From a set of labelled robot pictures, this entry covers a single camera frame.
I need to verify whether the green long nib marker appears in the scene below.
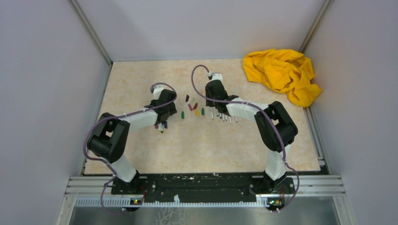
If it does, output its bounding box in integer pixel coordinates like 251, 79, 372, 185
210, 107, 214, 120

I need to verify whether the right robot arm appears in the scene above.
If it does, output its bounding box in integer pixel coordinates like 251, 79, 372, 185
205, 80, 298, 193

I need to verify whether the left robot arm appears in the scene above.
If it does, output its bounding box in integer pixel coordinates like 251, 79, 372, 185
86, 85, 177, 194

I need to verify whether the yellow crumpled cloth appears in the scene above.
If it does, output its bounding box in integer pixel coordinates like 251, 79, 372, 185
242, 49, 322, 108

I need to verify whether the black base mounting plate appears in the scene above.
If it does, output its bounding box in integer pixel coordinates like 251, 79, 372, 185
111, 172, 295, 203

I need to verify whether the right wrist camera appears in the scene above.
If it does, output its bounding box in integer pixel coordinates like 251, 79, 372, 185
207, 72, 223, 84

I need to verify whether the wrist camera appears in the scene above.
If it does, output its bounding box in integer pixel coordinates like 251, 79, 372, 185
151, 84, 164, 100
207, 72, 223, 84

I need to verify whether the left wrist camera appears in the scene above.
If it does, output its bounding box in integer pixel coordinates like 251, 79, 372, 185
151, 84, 164, 100

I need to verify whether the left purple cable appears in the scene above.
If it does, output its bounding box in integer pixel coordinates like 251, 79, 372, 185
82, 82, 178, 216

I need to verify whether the purple cable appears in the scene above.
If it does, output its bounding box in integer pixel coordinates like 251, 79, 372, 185
190, 64, 300, 213
82, 82, 178, 216

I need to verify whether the white cable duct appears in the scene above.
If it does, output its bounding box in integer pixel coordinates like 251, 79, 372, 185
75, 197, 269, 208

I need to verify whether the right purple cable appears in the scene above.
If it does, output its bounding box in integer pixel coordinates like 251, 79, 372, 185
190, 64, 300, 213

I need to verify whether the right corner aluminium post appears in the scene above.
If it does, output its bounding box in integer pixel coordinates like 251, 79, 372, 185
299, 0, 334, 53

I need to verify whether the corner aluminium post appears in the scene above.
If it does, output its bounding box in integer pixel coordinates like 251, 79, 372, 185
68, 0, 113, 67
299, 0, 334, 53

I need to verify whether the left corner aluminium post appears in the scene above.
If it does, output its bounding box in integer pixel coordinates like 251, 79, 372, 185
68, 0, 113, 67

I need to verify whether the aluminium frame rail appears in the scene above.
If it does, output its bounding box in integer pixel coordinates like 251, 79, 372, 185
65, 173, 346, 196

